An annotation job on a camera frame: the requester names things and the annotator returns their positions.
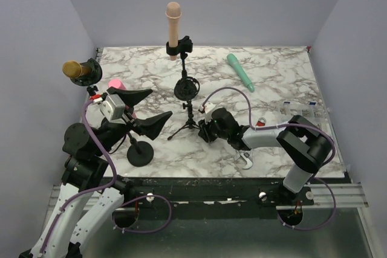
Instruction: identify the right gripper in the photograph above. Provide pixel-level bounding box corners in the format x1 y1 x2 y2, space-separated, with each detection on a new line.
198 112 229 143

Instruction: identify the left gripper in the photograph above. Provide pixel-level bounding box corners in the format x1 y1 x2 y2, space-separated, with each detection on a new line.
94 86 173 156

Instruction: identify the black tripod shock-mount stand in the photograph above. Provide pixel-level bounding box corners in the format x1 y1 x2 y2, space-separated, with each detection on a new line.
167 76 200 141

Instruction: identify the mint green microphone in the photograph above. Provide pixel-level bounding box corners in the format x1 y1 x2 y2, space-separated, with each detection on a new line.
226 53 255 92

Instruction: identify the black round-base clip stand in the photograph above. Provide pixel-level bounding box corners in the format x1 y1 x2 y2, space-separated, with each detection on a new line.
165 36 198 102

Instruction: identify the beige microphone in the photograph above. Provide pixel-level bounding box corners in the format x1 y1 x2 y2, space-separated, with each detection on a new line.
166 2 181 48

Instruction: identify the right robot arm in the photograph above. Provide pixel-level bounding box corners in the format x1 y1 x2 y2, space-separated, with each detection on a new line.
198 105 336 205

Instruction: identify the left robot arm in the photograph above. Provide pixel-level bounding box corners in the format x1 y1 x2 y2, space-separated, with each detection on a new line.
20 86 172 257

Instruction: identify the pink microphone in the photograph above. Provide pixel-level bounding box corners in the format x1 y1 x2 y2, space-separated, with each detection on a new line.
108 79 126 90

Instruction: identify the black round-base pink-mic stand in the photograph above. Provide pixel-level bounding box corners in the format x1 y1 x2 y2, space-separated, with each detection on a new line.
126 132 154 167

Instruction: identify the black gold-mic stand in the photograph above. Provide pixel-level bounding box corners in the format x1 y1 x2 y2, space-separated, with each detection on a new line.
70 58 103 97

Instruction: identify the gold microphone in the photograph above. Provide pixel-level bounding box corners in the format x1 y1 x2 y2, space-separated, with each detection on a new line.
62 60 92 79

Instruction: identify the clear plastic screw box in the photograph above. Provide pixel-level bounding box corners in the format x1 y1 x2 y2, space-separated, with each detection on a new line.
276 101 328 132

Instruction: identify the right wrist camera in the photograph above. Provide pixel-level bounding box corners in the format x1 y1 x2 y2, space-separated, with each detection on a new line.
198 102 216 123

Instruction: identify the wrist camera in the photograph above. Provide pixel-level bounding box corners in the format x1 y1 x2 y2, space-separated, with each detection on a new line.
198 102 216 123
99 94 126 121

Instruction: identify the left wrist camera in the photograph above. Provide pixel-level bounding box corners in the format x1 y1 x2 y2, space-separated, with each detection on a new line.
99 94 126 121

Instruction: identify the red-handled adjustable wrench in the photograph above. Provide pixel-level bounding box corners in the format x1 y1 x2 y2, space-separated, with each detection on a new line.
234 117 266 170

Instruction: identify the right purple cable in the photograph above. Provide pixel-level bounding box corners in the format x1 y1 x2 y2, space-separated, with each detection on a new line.
202 87 336 180

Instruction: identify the purple cable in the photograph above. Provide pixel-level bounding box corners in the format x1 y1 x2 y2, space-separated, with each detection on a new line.
202 87 336 180
39 97 119 256

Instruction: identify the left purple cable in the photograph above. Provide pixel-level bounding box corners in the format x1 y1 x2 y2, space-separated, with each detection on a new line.
39 97 119 256

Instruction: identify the black front mounting rail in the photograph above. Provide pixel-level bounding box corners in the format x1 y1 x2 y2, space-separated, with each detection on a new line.
119 177 314 207

